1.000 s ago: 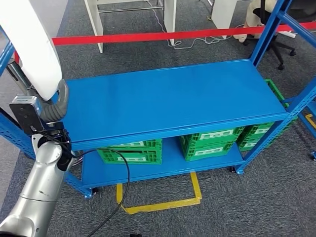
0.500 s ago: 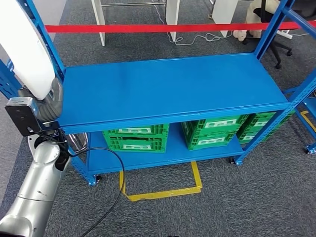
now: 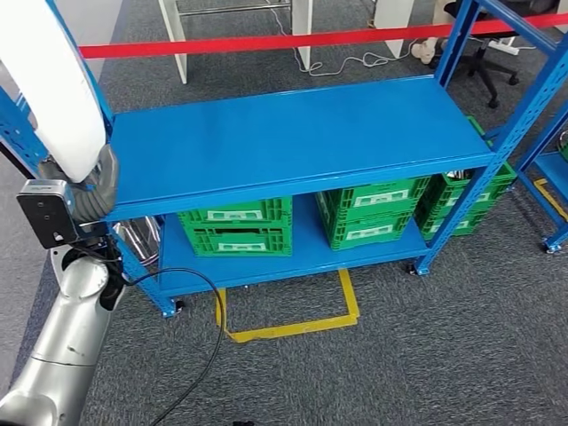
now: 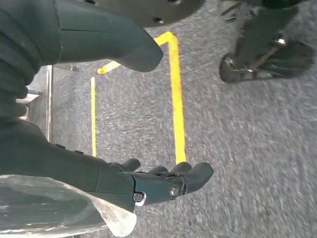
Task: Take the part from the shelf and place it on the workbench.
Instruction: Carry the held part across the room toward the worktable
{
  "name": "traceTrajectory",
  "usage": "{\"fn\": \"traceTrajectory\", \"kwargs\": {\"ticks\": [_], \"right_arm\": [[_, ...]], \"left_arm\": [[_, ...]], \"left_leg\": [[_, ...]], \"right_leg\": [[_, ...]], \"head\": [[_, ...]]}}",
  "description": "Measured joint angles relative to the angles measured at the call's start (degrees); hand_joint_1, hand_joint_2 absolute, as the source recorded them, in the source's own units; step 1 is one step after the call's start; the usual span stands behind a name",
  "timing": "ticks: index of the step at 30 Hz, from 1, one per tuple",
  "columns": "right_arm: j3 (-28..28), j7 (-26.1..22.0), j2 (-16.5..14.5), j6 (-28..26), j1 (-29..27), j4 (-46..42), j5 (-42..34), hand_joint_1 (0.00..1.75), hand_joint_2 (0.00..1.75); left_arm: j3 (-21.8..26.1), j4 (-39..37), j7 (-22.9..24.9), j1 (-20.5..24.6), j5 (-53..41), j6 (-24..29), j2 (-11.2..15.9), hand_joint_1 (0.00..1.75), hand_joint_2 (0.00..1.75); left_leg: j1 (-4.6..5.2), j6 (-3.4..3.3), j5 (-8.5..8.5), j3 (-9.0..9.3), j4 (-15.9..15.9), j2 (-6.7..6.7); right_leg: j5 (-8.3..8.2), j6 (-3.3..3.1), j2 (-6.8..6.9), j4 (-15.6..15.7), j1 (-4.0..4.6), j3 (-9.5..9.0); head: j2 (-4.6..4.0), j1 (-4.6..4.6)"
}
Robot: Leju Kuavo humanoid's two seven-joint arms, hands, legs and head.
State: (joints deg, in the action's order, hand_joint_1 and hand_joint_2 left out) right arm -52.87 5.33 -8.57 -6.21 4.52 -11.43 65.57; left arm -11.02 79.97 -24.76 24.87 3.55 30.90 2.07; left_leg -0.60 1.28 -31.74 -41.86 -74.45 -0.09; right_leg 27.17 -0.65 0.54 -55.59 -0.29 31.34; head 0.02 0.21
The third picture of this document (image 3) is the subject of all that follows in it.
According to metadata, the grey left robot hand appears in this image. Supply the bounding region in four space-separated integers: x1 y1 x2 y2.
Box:
38 144 120 200

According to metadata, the white curved plastic part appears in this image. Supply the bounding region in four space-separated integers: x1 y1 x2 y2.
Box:
0 0 107 184

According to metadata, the white desk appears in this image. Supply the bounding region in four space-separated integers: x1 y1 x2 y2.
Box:
373 0 416 59
158 0 314 85

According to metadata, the green plastic crate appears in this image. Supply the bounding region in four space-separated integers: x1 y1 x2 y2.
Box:
315 176 431 252
415 115 517 242
177 196 294 258

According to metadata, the red barrier belt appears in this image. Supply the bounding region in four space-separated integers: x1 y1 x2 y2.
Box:
78 12 568 60

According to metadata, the person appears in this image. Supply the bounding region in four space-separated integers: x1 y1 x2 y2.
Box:
410 0 449 65

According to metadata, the black office chair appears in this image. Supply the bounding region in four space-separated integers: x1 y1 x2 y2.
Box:
444 0 560 110

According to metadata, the white power strip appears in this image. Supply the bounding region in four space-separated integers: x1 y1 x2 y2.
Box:
487 37 520 57

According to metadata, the yellow floor tape square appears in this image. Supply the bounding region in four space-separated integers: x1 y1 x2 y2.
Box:
533 177 568 224

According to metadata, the silver stanchion post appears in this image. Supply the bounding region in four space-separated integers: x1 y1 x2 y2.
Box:
109 216 161 265

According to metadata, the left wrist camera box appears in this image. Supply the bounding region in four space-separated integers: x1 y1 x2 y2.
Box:
17 178 81 251

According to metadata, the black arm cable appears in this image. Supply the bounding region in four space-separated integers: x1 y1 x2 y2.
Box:
66 243 226 426

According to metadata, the white floor cable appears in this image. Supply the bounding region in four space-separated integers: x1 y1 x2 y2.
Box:
271 5 420 77

